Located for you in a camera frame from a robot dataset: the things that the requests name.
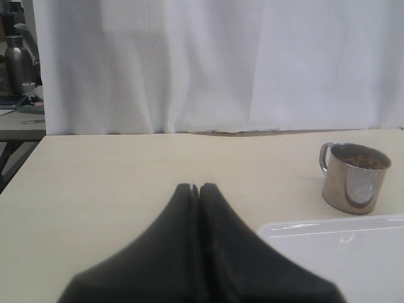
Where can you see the steel thermos bottle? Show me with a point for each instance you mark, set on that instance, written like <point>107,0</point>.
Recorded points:
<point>19,64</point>

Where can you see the steel cup with pellets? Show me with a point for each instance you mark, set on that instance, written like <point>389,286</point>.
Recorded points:
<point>353,176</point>

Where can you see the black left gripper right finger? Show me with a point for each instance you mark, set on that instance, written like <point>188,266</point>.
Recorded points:
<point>241,267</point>

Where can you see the white curtain backdrop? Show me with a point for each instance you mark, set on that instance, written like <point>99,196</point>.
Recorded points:
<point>123,67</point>

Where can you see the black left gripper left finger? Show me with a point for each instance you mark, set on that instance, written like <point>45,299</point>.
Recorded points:
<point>160,265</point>

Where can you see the white plastic tray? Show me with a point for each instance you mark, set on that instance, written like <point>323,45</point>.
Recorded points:
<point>362,255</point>

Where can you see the grey side table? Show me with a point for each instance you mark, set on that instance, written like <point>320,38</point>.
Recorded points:
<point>25,126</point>

